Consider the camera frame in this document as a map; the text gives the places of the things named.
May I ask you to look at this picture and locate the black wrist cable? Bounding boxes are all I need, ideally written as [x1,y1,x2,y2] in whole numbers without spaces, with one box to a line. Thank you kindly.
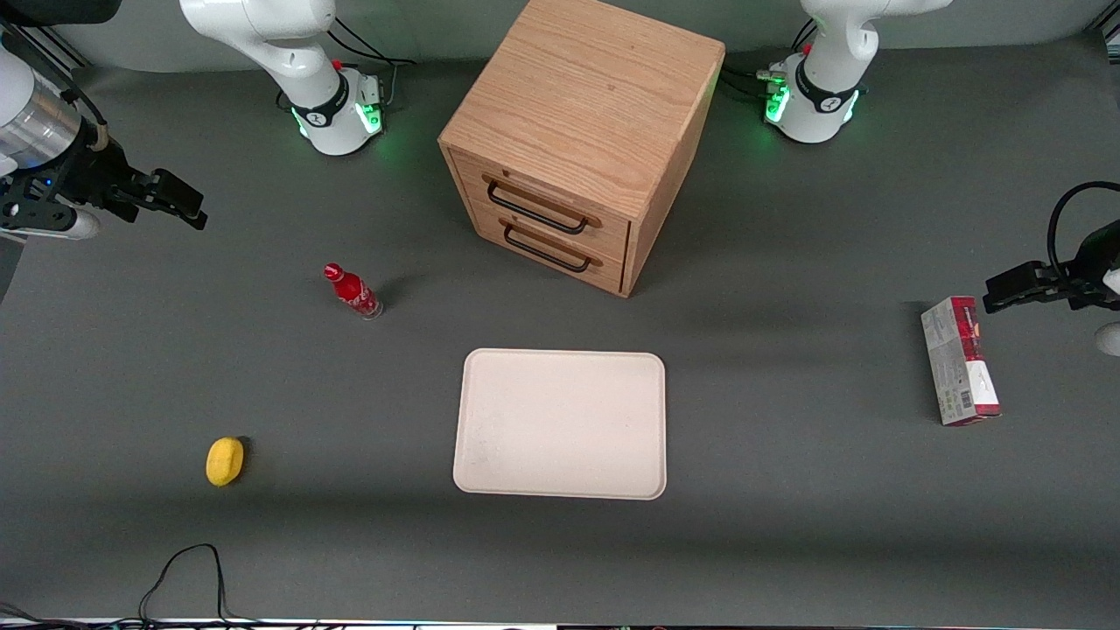
[0,24,109,151]
[1047,181,1120,274]

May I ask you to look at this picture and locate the grey and red carton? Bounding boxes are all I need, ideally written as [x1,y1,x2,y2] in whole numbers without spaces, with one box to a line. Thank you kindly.
[920,296,1002,427]

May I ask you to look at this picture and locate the yellow lemon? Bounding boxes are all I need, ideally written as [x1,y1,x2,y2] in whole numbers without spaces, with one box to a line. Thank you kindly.
[206,437,246,487]

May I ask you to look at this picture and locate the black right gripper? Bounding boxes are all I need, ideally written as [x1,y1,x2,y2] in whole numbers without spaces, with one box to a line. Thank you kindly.
[54,122,209,231]

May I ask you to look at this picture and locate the beige rectangular tray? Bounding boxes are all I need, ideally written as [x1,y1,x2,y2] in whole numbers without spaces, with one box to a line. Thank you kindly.
[452,348,668,501]

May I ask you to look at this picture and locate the red cola bottle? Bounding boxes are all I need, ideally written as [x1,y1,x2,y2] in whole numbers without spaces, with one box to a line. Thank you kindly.
[323,262,384,321]

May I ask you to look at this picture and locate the black looped table-edge cable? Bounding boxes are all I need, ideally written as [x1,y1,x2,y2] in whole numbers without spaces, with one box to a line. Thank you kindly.
[0,543,263,630]

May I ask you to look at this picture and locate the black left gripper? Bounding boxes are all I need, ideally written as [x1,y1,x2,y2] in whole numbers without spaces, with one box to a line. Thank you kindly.
[983,220,1120,315]

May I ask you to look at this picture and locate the wooden drawer with worn front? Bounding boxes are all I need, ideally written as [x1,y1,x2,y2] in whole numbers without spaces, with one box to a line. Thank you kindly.
[448,149,633,261]

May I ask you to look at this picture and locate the black arm base cables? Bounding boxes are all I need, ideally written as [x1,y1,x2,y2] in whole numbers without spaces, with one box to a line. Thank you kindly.
[723,17,816,104]
[325,19,417,113]

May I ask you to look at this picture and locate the aluminium frame rail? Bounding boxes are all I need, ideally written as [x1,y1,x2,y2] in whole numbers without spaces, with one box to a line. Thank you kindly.
[0,22,92,73]

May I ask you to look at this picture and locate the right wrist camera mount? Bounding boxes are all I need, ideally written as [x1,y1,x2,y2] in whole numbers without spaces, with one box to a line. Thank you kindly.
[0,175,102,242]

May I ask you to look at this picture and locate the black left arm base cables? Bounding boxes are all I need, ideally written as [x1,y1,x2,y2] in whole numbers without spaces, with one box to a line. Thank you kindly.
[723,17,816,104]

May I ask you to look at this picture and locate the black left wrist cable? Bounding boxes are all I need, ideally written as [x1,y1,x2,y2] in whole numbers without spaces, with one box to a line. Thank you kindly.
[1047,181,1120,274]

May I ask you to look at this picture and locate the black right arm base cables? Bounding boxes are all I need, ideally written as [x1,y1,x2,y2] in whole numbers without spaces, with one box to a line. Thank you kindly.
[325,19,417,113]

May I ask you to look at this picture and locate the wooden two-drawer cabinet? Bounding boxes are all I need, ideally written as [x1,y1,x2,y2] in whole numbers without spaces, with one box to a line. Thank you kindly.
[437,0,726,299]

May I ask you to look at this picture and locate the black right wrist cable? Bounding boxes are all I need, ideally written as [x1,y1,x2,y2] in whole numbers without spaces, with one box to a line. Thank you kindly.
[0,24,109,151]

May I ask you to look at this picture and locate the black wire drawer handle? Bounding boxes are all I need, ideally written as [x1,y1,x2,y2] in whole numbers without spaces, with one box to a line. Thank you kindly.
[486,178,591,236]
[502,219,592,273]

